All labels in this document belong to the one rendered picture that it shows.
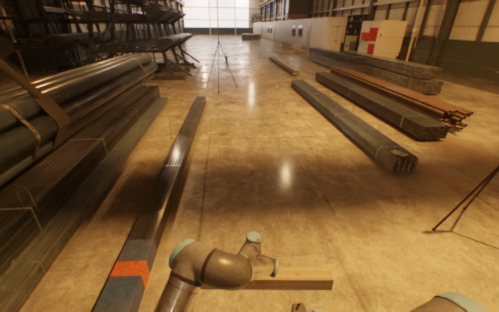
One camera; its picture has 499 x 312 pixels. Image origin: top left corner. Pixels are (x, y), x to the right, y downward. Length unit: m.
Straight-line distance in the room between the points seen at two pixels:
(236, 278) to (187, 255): 0.18
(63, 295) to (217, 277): 1.94
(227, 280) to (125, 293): 1.45
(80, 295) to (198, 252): 1.81
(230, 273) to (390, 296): 1.83
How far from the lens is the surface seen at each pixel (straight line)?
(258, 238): 1.53
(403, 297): 2.60
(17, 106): 2.25
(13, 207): 3.19
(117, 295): 2.29
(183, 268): 0.93
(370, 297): 2.48
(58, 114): 2.41
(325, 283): 1.84
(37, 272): 2.82
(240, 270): 0.92
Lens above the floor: 1.90
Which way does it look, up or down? 27 degrees down
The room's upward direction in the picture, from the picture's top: straight up
